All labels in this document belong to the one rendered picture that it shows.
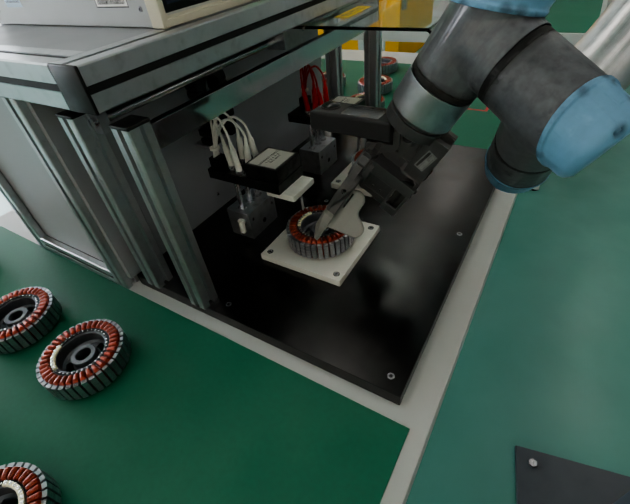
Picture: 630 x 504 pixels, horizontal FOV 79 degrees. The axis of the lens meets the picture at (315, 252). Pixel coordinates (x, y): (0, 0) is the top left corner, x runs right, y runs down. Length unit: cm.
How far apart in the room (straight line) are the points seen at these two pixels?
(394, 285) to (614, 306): 132
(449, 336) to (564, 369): 101
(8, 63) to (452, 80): 45
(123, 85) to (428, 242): 48
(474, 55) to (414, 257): 34
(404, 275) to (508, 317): 106
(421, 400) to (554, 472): 87
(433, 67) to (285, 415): 41
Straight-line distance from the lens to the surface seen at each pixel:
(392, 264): 62
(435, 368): 53
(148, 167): 47
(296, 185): 61
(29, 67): 51
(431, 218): 72
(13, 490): 57
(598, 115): 38
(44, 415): 64
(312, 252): 60
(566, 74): 38
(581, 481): 137
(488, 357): 150
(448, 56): 41
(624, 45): 56
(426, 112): 43
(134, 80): 47
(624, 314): 181
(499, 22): 40
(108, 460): 55
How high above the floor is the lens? 119
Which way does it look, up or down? 41 degrees down
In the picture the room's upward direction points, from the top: 7 degrees counter-clockwise
